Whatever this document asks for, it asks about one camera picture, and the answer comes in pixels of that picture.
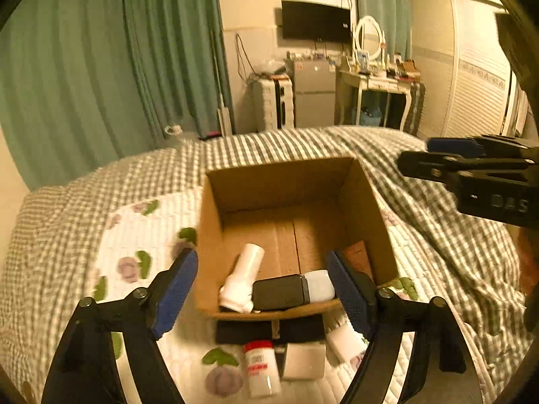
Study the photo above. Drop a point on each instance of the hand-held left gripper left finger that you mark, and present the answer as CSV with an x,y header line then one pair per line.
x,y
177,292

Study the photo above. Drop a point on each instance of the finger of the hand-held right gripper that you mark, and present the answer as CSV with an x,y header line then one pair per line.
x,y
425,166
454,144

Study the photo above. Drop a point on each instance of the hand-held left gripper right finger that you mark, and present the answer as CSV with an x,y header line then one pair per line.
x,y
349,296

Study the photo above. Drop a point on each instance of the black rectangular case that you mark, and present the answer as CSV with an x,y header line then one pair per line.
x,y
280,292

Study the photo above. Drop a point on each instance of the brown cardboard box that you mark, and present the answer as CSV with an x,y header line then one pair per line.
x,y
290,202

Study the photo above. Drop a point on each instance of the white cylindrical container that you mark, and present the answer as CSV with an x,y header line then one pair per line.
x,y
320,286

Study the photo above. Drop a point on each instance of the small white box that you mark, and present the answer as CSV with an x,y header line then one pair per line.
x,y
345,343

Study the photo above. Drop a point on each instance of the white plastic bottle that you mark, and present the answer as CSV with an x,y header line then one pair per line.
x,y
244,275

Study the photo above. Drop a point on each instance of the green checkered blanket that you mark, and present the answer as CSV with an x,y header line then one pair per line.
x,y
429,235

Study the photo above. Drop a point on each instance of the blue item under table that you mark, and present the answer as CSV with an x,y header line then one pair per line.
x,y
370,115

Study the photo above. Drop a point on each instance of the white louvred wardrobe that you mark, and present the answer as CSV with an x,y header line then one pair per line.
x,y
471,71

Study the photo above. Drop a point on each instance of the white floral quilt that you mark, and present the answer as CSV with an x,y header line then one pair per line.
x,y
139,227

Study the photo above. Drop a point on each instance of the white square box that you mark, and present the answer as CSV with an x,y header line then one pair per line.
x,y
304,361

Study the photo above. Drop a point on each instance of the black flat box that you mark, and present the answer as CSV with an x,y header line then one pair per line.
x,y
252,330

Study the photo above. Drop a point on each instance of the white vanity table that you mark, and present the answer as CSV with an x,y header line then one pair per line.
x,y
374,84

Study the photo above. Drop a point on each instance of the white bottle with red label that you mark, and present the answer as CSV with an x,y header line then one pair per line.
x,y
261,368

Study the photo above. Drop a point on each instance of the silver mini fridge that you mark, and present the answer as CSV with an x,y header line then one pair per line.
x,y
313,92

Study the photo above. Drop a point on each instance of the round white vanity mirror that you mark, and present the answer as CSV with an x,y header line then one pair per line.
x,y
369,35

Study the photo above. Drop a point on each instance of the white suitcase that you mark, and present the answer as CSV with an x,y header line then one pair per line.
x,y
269,103

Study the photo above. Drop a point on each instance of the white mop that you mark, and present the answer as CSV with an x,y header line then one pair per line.
x,y
223,113

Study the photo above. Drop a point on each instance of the wide green curtain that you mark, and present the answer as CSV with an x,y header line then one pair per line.
x,y
105,63

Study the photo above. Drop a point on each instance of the small picture frame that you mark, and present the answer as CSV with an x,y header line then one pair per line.
x,y
363,59

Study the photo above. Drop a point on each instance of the black wall television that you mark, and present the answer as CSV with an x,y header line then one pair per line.
x,y
316,21

